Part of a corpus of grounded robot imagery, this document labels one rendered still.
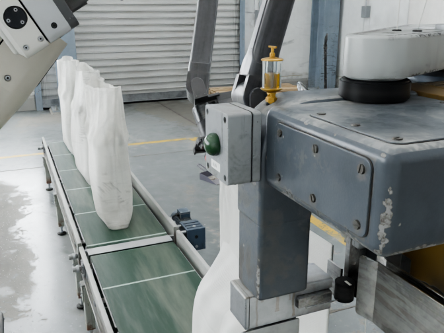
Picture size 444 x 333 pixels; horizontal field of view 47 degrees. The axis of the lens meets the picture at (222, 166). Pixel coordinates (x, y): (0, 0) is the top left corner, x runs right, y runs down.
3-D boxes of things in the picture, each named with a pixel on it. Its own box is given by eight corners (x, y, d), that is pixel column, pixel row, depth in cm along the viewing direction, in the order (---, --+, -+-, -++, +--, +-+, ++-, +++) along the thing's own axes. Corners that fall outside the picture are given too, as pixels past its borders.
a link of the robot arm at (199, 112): (191, 113, 136) (189, 102, 131) (217, 106, 137) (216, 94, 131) (199, 135, 133) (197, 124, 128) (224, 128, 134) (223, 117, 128)
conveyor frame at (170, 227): (43, 152, 434) (41, 137, 430) (100, 147, 452) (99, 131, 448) (81, 275, 235) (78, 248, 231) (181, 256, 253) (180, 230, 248)
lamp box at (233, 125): (205, 170, 69) (205, 104, 67) (236, 166, 71) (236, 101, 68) (227, 186, 63) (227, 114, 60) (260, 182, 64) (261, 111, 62)
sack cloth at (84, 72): (71, 167, 361) (61, 63, 340) (102, 163, 369) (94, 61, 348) (82, 187, 320) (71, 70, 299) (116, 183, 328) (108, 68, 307)
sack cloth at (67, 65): (59, 145, 421) (51, 55, 400) (84, 142, 429) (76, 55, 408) (69, 159, 381) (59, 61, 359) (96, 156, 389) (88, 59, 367)
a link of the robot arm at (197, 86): (189, 92, 139) (188, 79, 130) (230, 81, 140) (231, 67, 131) (201, 133, 136) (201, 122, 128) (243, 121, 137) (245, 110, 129)
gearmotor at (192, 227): (162, 230, 282) (160, 205, 278) (187, 226, 288) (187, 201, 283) (178, 254, 256) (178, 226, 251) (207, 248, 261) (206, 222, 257)
